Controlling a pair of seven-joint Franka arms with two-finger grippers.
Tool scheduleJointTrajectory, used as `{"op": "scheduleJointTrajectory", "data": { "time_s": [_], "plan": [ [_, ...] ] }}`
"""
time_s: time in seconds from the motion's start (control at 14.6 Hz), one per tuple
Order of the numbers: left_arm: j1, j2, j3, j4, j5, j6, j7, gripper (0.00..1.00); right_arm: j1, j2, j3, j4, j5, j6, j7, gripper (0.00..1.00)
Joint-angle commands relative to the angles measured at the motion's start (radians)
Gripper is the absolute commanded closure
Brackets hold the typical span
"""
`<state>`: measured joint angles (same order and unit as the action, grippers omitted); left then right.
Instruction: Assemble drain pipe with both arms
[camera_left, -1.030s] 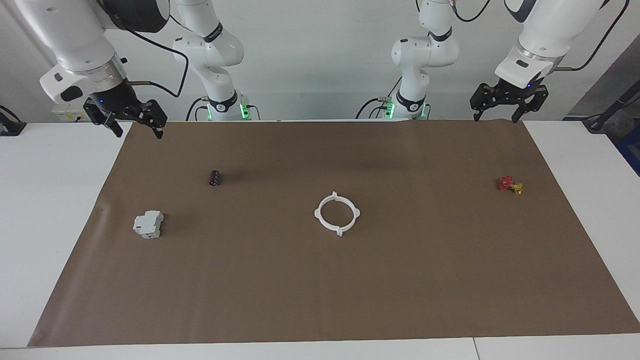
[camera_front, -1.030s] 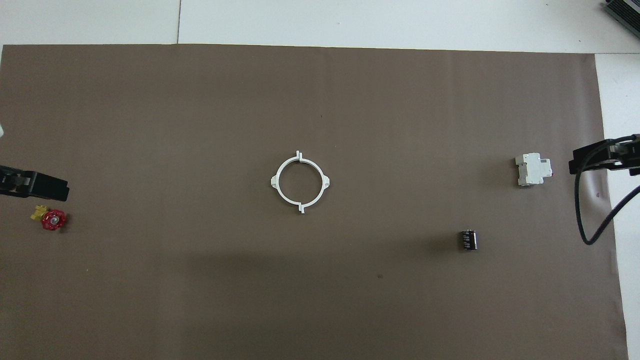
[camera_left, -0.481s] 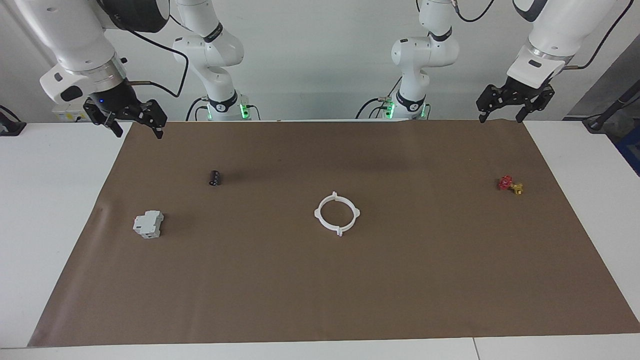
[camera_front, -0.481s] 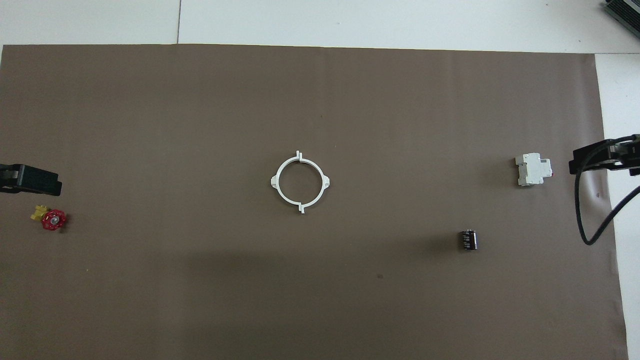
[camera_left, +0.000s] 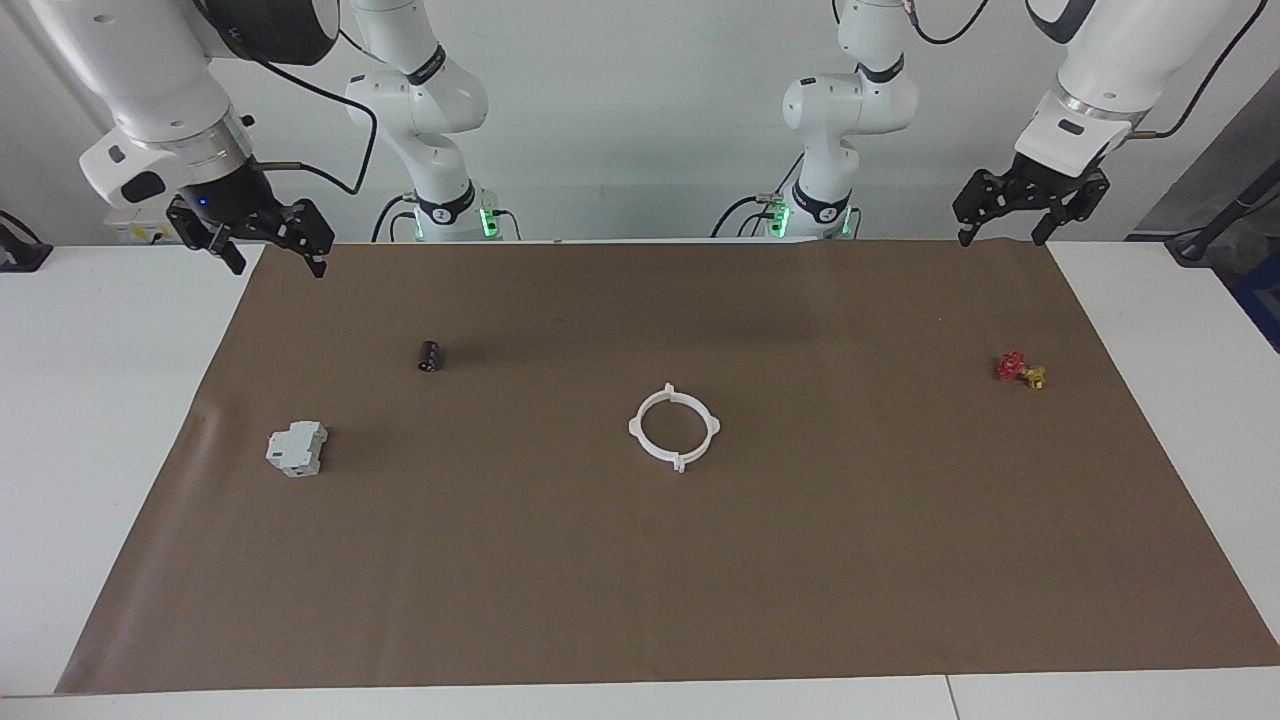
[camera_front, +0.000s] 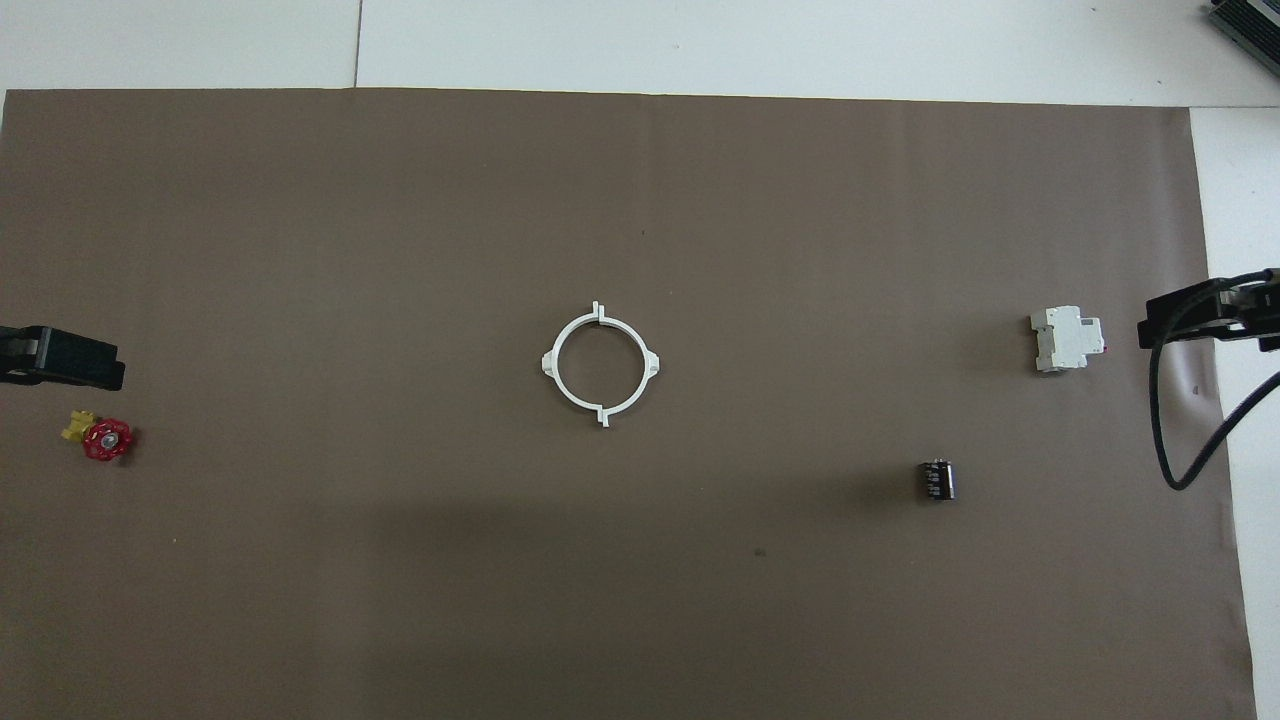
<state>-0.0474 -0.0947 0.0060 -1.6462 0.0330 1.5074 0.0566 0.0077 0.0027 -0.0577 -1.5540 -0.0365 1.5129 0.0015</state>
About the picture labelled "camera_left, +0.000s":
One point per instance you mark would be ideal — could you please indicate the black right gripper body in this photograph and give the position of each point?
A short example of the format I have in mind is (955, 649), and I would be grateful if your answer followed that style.
(230, 200)

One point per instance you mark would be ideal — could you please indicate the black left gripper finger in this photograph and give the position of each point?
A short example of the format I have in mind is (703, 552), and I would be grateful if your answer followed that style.
(975, 205)
(1075, 212)

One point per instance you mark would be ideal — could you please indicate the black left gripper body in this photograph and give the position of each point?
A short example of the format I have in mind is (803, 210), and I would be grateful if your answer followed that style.
(1045, 185)

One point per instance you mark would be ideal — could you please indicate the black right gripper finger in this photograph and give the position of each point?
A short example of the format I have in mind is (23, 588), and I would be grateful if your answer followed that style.
(310, 232)
(228, 248)

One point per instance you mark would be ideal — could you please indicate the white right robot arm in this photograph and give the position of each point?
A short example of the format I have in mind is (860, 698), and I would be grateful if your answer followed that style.
(140, 80)

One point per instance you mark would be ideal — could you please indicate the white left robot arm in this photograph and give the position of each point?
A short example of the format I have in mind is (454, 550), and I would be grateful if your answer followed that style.
(850, 100)

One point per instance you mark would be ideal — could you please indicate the white power strip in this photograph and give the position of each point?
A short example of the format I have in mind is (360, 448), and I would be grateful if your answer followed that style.
(135, 232)

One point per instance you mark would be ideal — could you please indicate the black tripod pole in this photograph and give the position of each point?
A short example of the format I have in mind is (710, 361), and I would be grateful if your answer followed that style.
(1215, 225)

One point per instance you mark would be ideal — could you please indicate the black cylindrical capacitor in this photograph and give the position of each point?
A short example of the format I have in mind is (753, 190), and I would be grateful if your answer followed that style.
(430, 357)

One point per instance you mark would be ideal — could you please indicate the blue box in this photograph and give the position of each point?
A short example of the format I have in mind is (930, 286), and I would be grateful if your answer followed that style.
(1262, 300)

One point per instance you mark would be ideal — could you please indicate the black stand foot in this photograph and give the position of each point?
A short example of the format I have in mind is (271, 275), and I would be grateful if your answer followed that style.
(20, 255)

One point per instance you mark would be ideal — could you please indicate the white circuit breaker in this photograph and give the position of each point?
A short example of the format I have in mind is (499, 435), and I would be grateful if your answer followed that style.
(297, 450)

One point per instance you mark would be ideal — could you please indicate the brown table mat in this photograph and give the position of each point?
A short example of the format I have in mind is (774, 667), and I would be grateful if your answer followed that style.
(640, 580)

